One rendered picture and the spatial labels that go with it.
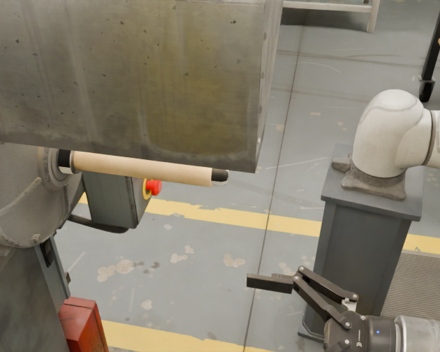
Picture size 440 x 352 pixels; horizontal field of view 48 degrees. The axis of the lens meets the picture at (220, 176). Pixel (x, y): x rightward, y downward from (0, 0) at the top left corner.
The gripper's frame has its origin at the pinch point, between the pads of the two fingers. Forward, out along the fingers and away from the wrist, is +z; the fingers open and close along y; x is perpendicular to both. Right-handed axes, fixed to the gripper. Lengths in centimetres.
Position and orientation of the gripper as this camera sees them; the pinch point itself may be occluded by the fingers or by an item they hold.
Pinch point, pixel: (246, 322)
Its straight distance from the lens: 75.4
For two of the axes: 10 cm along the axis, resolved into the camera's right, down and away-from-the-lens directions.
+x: -0.3, -6.7, -7.4
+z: -9.8, -1.3, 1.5
